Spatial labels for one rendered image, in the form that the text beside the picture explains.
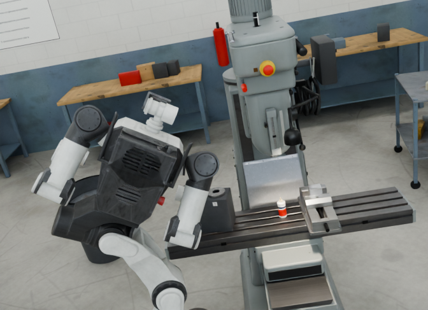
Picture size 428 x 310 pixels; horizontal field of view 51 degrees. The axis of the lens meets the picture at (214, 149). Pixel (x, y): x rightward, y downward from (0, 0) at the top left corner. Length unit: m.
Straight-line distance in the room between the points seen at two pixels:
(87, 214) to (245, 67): 0.81
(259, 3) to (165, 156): 0.97
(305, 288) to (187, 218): 0.80
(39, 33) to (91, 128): 5.13
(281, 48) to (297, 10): 4.52
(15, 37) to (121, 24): 1.44
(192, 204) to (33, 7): 5.26
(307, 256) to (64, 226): 1.13
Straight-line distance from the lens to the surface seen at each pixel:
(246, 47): 1.78
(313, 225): 2.15
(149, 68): 5.88
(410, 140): 4.58
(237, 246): 2.28
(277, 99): 1.98
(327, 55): 2.28
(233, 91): 2.44
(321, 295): 2.18
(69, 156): 1.61
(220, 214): 2.23
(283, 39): 1.80
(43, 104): 6.88
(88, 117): 1.55
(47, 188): 1.66
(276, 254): 2.27
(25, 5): 6.64
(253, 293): 3.03
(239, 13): 2.16
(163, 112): 1.60
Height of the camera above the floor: 2.20
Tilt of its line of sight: 23 degrees down
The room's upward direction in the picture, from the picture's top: 11 degrees counter-clockwise
